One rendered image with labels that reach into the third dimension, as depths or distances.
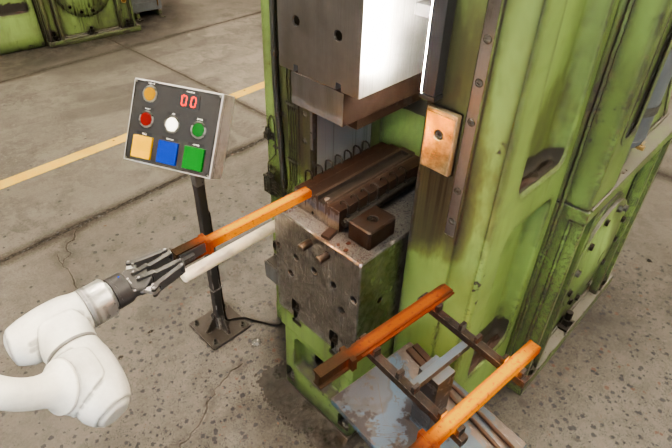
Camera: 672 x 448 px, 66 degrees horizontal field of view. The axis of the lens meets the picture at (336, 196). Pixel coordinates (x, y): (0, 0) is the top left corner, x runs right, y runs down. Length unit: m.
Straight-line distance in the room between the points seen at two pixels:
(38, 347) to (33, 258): 2.02
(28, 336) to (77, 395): 0.17
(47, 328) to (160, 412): 1.21
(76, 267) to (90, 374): 1.97
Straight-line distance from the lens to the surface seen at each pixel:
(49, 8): 6.07
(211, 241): 1.31
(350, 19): 1.25
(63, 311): 1.21
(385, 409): 1.46
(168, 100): 1.84
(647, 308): 3.05
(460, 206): 1.41
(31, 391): 1.09
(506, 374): 1.24
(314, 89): 1.41
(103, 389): 1.11
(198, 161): 1.76
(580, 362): 2.65
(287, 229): 1.67
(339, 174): 1.69
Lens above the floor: 1.92
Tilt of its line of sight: 36 degrees down
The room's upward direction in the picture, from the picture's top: 2 degrees clockwise
